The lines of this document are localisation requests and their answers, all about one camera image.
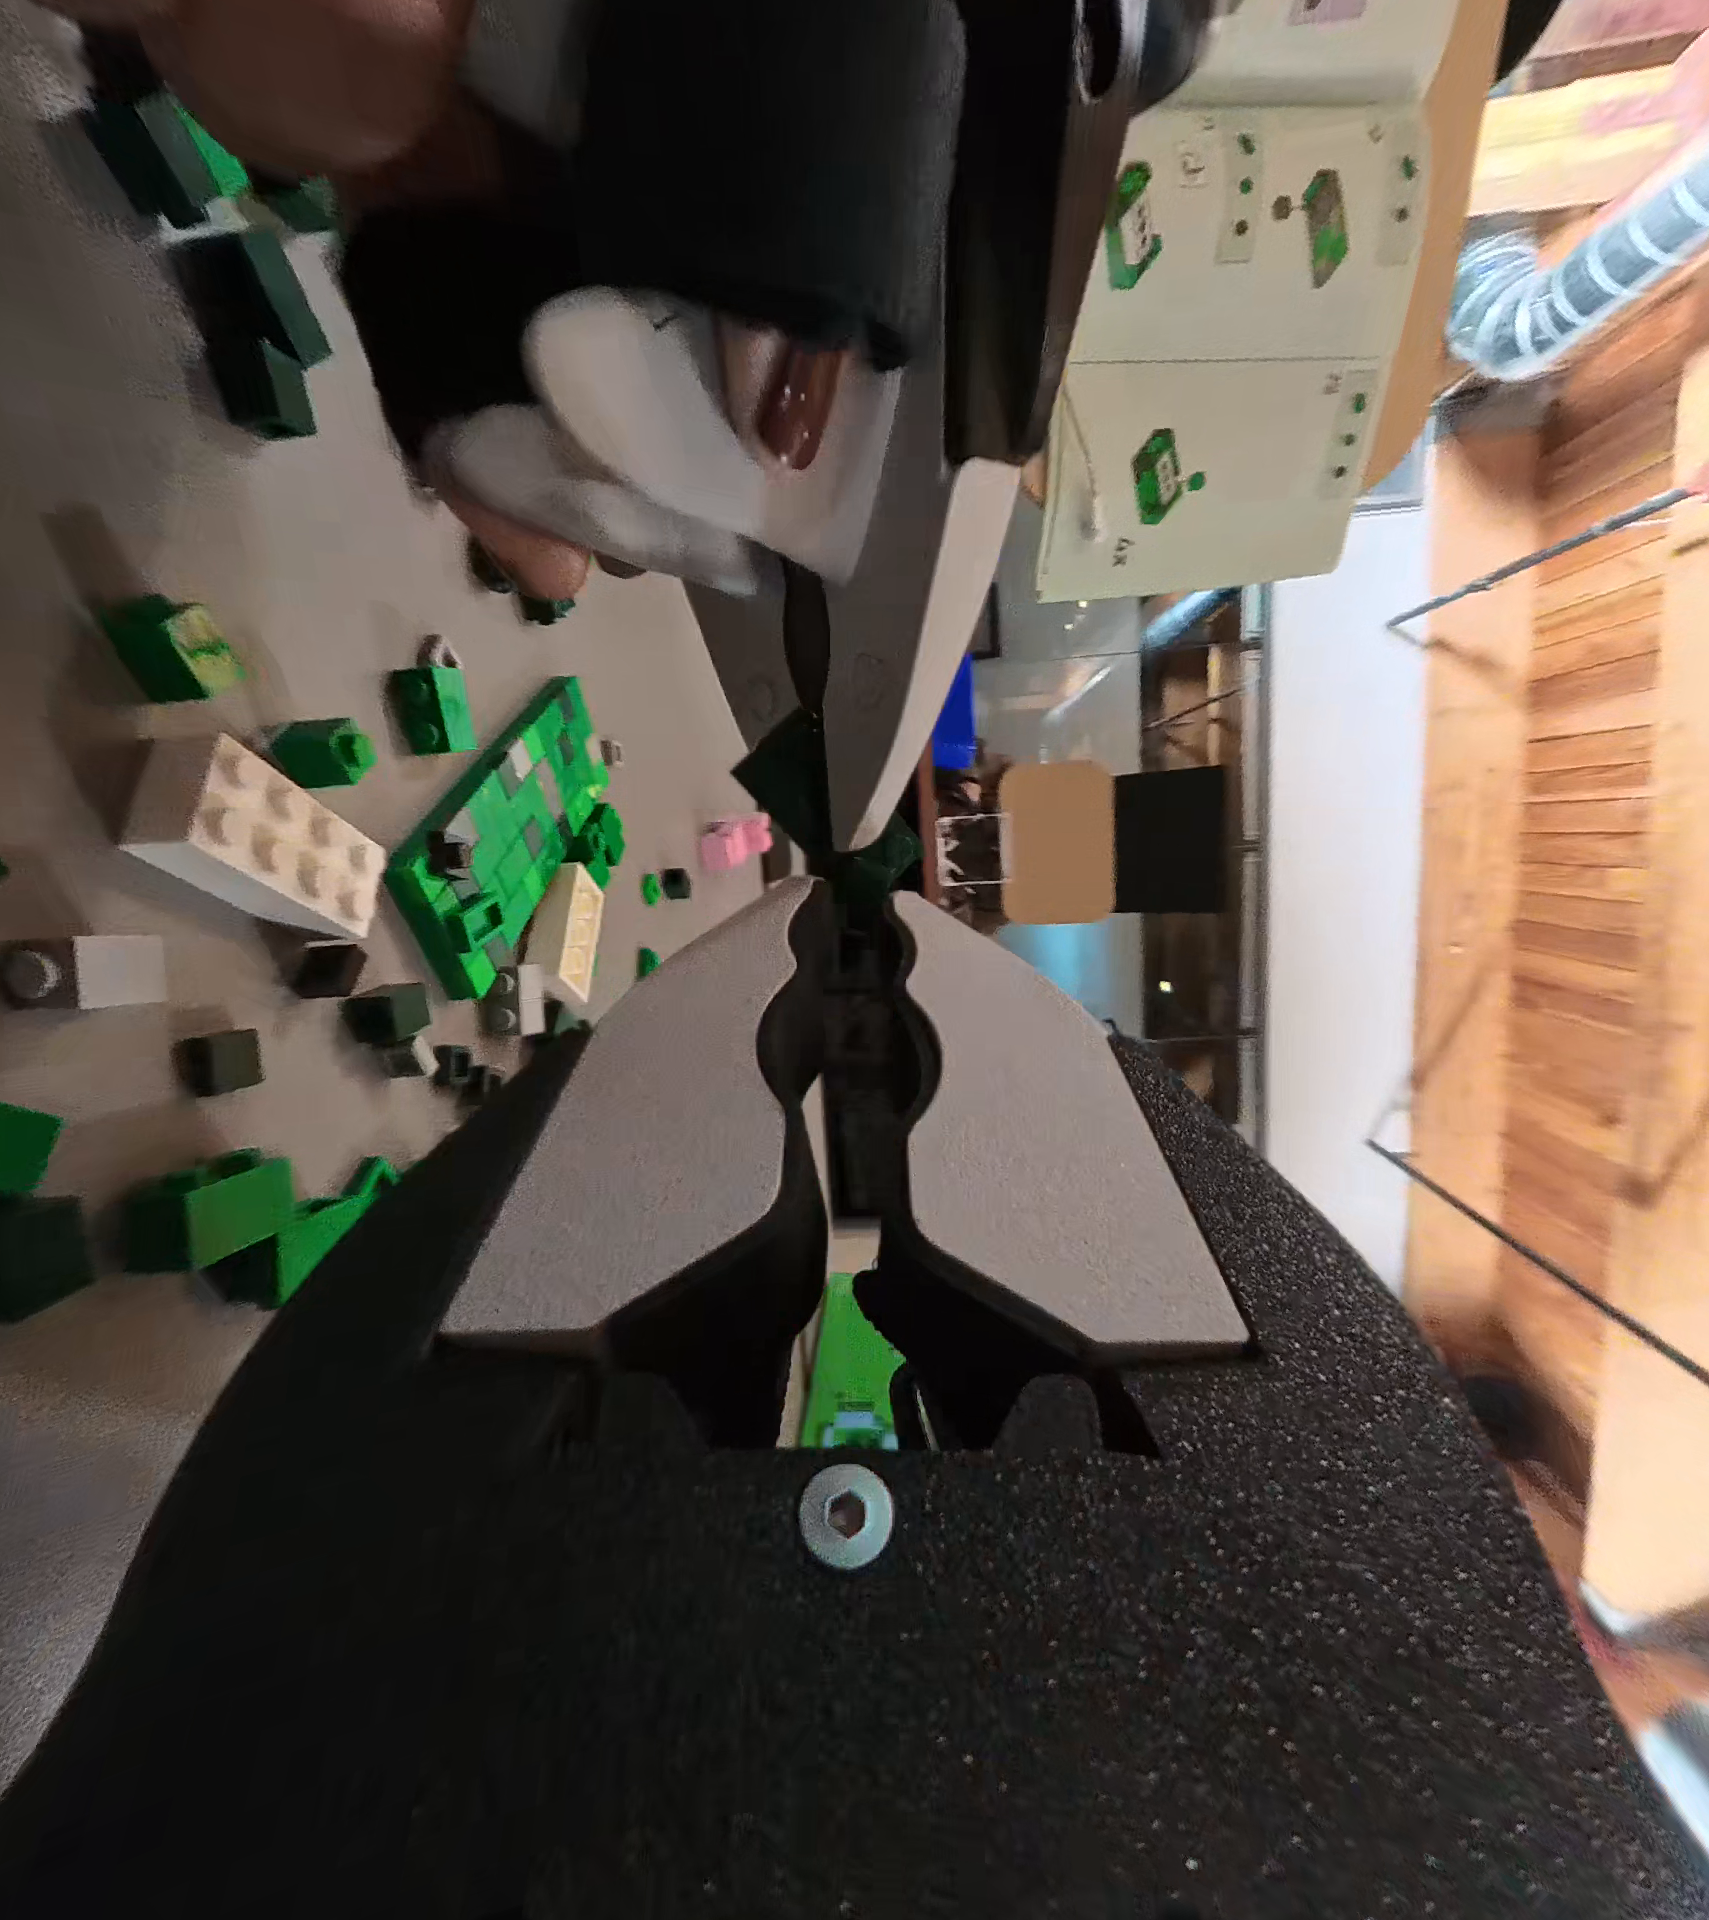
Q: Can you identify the green brick with grey top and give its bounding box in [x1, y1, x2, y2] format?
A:
[390, 638, 480, 755]

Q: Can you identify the instruction booklet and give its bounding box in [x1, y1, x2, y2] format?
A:
[1034, 0, 1464, 604]

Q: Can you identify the metal duct pipe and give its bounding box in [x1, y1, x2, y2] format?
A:
[1446, 31, 1709, 377]

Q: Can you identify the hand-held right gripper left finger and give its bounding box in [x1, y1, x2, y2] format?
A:
[436, 879, 828, 1447]

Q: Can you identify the white studded brick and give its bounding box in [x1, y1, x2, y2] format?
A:
[120, 730, 390, 942]

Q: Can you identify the grey white brick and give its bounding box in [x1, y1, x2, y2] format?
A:
[0, 933, 169, 1014]

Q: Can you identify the dull green brick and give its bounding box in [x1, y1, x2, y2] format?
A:
[0, 1192, 100, 1324]

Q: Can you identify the bright green holed plate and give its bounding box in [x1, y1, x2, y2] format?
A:
[802, 1274, 907, 1449]

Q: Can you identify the green mosaic brick plate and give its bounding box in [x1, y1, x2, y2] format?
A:
[384, 674, 628, 1003]

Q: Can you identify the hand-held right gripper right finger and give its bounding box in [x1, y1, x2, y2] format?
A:
[859, 892, 1253, 1447]

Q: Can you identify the person's left hand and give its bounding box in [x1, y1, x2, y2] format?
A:
[45, 0, 859, 604]

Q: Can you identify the cream upturned brick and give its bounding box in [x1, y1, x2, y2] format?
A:
[525, 861, 608, 1003]

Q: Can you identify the grey desk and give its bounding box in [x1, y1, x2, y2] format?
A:
[0, 0, 827, 1877]

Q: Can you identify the dark green brick assembly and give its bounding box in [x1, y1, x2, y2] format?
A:
[731, 707, 935, 1219]

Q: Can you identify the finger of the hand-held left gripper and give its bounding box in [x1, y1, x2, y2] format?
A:
[682, 569, 833, 797]
[793, 457, 1025, 857]

